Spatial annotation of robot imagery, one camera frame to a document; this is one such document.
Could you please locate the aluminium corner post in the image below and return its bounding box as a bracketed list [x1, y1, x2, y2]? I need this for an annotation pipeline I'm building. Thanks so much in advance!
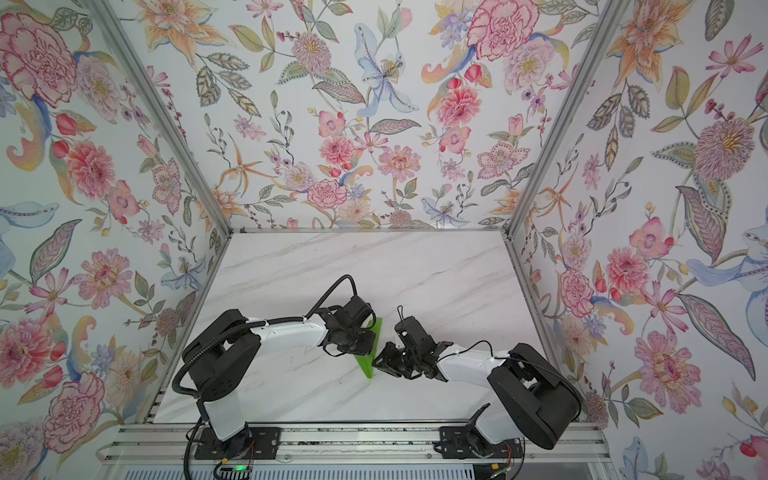
[84, 0, 233, 240]
[505, 1, 627, 240]

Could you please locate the left black corrugated cable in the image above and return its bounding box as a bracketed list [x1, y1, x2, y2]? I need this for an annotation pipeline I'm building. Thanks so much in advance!
[304, 274, 358, 319]

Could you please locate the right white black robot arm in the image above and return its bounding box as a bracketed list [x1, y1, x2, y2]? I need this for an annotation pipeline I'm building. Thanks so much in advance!
[373, 316, 582, 457]

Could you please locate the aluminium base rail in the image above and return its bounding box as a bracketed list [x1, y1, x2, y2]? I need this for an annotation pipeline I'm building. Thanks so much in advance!
[96, 421, 611, 466]

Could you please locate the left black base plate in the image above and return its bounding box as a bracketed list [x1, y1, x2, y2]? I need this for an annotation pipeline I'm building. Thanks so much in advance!
[194, 427, 282, 461]

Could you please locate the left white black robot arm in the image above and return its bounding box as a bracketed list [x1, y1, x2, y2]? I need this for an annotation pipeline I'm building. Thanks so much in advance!
[171, 295, 377, 442]

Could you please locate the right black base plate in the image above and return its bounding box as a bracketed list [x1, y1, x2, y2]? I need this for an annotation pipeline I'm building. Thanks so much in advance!
[433, 426, 524, 461]

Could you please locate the green square paper sheet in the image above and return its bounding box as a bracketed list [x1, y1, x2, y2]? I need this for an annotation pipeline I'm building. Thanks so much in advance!
[354, 317, 383, 380]

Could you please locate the left aluminium corner post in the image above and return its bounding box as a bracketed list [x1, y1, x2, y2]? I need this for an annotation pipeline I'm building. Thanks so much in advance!
[84, 0, 233, 240]

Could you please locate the right aluminium corner post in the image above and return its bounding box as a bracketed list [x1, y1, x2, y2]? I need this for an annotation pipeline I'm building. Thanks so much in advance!
[505, 1, 627, 240]

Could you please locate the white perforated cable tray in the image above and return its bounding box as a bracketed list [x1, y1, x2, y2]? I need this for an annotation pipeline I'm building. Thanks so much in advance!
[119, 465, 481, 480]

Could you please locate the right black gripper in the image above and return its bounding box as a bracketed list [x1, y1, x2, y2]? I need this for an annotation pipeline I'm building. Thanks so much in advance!
[371, 342, 421, 378]

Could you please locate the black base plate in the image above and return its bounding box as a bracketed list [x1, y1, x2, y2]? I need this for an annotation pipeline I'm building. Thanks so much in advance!
[194, 427, 282, 461]
[433, 426, 524, 461]

